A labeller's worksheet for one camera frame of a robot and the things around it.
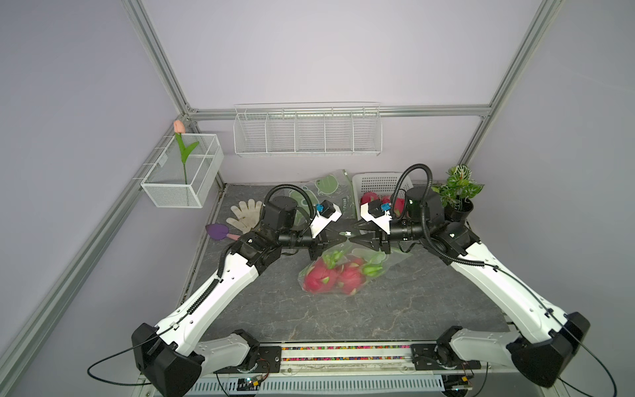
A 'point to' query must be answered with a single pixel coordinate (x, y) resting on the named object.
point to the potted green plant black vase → (457, 192)
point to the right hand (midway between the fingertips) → (351, 229)
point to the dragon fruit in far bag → (323, 277)
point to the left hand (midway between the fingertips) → (343, 239)
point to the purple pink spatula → (218, 231)
